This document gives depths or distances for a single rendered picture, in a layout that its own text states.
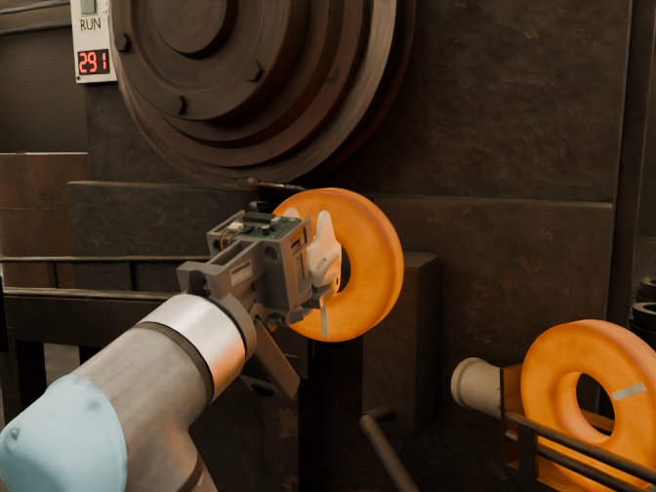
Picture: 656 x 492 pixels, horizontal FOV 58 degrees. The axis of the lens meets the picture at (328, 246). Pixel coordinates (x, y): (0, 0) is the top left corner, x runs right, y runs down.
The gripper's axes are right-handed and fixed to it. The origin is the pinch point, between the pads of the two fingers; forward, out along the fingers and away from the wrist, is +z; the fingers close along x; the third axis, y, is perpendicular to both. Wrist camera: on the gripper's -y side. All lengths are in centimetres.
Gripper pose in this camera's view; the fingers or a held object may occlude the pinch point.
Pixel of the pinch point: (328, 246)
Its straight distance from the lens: 60.6
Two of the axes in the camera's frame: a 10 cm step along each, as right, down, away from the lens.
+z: 4.4, -4.2, 7.9
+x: -8.9, -1.0, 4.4
